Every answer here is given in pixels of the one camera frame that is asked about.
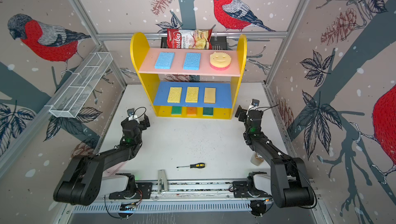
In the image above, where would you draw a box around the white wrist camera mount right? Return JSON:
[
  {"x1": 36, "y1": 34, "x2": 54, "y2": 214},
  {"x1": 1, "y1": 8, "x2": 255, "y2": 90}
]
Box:
[{"x1": 249, "y1": 99, "x2": 260, "y2": 109}]

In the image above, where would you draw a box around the pale yellow sponge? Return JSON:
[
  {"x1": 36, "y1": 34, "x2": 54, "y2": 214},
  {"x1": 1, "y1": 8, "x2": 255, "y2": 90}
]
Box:
[{"x1": 204, "y1": 87, "x2": 216, "y2": 104}]

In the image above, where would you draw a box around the aluminium rail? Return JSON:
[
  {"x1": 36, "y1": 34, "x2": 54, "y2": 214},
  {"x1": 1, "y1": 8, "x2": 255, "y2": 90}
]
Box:
[{"x1": 96, "y1": 176, "x2": 273, "y2": 201}]

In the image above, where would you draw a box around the red cassava chips bag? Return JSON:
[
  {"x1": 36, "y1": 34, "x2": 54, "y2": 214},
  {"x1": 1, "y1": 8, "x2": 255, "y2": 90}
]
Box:
[{"x1": 167, "y1": 29, "x2": 212, "y2": 50}]

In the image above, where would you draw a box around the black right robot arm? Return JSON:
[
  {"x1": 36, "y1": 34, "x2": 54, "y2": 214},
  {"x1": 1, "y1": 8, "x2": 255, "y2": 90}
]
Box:
[{"x1": 235, "y1": 106, "x2": 317, "y2": 209}]

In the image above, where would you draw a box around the yellow smiley face sponge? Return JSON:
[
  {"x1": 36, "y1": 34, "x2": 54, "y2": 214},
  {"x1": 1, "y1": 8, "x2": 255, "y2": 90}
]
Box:
[{"x1": 210, "y1": 52, "x2": 232, "y2": 71}]

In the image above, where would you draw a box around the light green foam sponge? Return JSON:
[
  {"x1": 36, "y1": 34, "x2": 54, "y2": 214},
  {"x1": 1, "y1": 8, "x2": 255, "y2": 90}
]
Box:
[{"x1": 171, "y1": 106, "x2": 183, "y2": 115}]

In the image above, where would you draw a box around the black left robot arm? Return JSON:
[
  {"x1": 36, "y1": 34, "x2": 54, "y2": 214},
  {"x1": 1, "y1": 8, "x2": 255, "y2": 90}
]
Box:
[{"x1": 53, "y1": 114, "x2": 150, "y2": 206}]

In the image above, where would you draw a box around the small amber glass jar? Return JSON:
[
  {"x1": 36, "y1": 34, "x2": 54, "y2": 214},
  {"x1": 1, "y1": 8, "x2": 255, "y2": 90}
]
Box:
[{"x1": 251, "y1": 153, "x2": 264, "y2": 166}]

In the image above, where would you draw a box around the dark green scouring sponge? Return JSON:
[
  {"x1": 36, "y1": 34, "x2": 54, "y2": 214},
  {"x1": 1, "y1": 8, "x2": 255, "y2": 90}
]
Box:
[{"x1": 203, "y1": 107, "x2": 214, "y2": 116}]

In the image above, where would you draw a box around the white wire mesh basket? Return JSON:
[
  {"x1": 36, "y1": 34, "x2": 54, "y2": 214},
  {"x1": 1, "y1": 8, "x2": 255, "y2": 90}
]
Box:
[{"x1": 49, "y1": 52, "x2": 113, "y2": 118}]

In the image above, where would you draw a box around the orange foam sponge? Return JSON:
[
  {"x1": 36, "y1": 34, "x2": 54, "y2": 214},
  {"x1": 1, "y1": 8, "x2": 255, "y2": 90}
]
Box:
[{"x1": 186, "y1": 107, "x2": 198, "y2": 116}]

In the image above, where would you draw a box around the grey metal bracket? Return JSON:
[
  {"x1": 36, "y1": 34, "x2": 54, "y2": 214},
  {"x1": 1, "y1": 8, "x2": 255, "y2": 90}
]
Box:
[{"x1": 157, "y1": 169, "x2": 168, "y2": 194}]

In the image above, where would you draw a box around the yellow cellulose sponge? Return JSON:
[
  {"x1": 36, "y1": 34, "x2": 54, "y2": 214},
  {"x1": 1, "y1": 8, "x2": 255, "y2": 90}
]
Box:
[{"x1": 185, "y1": 87, "x2": 199, "y2": 103}]

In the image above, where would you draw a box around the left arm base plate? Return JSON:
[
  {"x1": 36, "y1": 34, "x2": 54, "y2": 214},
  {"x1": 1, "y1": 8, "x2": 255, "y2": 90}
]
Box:
[{"x1": 108, "y1": 173, "x2": 153, "y2": 200}]

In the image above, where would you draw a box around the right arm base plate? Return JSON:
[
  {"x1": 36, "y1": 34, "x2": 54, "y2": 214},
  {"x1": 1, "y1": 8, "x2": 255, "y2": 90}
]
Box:
[{"x1": 229, "y1": 171, "x2": 272, "y2": 198}]

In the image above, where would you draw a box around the yellow wooden shelf unit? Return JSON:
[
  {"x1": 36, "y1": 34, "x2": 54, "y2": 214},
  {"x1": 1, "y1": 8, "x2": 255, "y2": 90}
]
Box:
[{"x1": 130, "y1": 33, "x2": 248, "y2": 120}]

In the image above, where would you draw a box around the black yellow screwdriver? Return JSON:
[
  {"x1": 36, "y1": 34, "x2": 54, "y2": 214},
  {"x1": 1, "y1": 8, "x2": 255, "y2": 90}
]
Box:
[{"x1": 177, "y1": 163, "x2": 206, "y2": 169}]

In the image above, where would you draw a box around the blue sponge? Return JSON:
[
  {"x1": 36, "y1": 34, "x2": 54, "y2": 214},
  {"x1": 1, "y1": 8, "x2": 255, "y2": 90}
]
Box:
[
  {"x1": 154, "y1": 52, "x2": 175, "y2": 69},
  {"x1": 183, "y1": 53, "x2": 201, "y2": 70}
]

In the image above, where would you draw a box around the black wire basket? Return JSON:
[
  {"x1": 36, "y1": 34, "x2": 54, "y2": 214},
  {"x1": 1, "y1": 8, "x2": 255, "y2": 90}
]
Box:
[{"x1": 160, "y1": 36, "x2": 228, "y2": 50}]

